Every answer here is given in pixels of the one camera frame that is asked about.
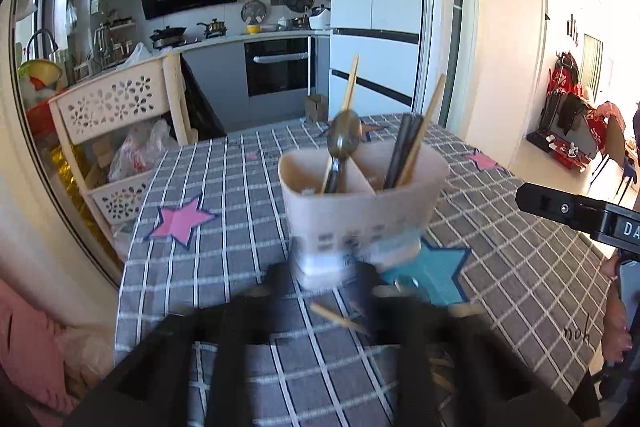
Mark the pink plastic stool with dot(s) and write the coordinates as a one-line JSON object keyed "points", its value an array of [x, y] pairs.
{"points": [[30, 347]]}

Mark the clear plastic bag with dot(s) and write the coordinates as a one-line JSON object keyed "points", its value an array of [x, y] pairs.
{"points": [[140, 149]]}

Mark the red container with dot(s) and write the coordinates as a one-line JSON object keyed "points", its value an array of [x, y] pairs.
{"points": [[40, 119]]}

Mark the plain bamboo chopstick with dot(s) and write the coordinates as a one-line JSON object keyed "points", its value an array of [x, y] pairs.
{"points": [[425, 127], [340, 318], [442, 374]]}

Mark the kitchen faucet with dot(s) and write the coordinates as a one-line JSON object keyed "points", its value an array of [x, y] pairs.
{"points": [[45, 38]]}

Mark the person's right hand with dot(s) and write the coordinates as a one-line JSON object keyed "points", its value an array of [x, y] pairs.
{"points": [[614, 312]]}

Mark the golden cooking pot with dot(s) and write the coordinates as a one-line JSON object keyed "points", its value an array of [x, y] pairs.
{"points": [[215, 28]]}

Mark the round grey steamer rack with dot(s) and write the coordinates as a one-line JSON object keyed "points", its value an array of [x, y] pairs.
{"points": [[253, 12]]}

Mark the white rice cooker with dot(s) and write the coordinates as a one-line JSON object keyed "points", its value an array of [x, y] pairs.
{"points": [[320, 18]]}

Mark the cardboard box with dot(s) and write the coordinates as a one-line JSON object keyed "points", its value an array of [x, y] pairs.
{"points": [[316, 109]]}

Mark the black built-in oven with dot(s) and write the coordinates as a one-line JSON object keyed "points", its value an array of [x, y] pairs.
{"points": [[275, 69]]}

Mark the white flower-pattern storage cart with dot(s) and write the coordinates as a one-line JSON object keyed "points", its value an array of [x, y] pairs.
{"points": [[110, 99]]}

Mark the yellow bowl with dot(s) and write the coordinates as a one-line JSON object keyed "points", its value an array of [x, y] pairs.
{"points": [[253, 28]]}

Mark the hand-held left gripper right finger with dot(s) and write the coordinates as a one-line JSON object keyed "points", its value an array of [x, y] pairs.
{"points": [[450, 372]]}

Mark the grey checked star tablecloth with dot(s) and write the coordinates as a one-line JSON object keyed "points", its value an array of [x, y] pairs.
{"points": [[225, 267]]}

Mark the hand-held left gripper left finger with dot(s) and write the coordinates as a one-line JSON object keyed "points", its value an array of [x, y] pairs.
{"points": [[200, 367]]}

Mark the black wall decoration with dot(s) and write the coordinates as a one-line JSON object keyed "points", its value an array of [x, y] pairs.
{"points": [[572, 29]]}

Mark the yellow basin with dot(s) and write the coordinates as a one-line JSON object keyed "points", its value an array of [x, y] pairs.
{"points": [[40, 69]]}

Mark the red bags and clothes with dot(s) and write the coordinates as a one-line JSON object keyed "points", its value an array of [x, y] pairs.
{"points": [[560, 107]]}

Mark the gold foil package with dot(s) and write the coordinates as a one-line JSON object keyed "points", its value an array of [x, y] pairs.
{"points": [[75, 187]]}

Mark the grey base cabinets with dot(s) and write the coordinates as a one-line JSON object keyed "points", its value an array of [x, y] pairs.
{"points": [[220, 77]]}

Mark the chair with red cloth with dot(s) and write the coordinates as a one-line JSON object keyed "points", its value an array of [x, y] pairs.
{"points": [[610, 132]]}

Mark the white plastic utensil holder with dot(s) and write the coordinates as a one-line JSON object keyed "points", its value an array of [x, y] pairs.
{"points": [[350, 217]]}

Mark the black chopstick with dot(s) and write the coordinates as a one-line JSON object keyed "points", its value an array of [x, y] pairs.
{"points": [[412, 137], [397, 152]]}

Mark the black wok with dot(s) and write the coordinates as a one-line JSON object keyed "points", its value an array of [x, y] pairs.
{"points": [[169, 37]]}

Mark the dark metal spoon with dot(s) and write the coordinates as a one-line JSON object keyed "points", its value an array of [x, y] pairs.
{"points": [[342, 147], [350, 124]]}

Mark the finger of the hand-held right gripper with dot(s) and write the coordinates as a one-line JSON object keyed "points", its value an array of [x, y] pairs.
{"points": [[555, 206]]}

